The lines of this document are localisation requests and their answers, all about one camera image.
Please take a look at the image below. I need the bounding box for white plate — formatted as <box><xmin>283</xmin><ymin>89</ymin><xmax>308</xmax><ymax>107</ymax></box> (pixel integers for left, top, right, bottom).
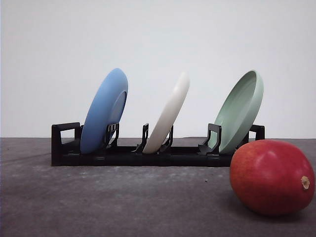
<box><xmin>143</xmin><ymin>72</ymin><xmax>190</xmax><ymax>154</ymax></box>

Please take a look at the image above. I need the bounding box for black plate rack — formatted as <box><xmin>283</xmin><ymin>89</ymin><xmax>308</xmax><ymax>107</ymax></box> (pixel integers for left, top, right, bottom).
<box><xmin>51</xmin><ymin>122</ymin><xmax>265</xmax><ymax>167</ymax></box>

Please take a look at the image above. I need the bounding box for green plate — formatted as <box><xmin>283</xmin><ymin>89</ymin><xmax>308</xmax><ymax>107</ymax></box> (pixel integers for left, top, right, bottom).
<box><xmin>209</xmin><ymin>70</ymin><xmax>264</xmax><ymax>154</ymax></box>

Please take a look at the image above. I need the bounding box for blue plate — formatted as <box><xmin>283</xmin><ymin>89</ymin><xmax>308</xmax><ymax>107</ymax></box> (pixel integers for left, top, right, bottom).
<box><xmin>80</xmin><ymin>68</ymin><xmax>129</xmax><ymax>155</ymax></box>

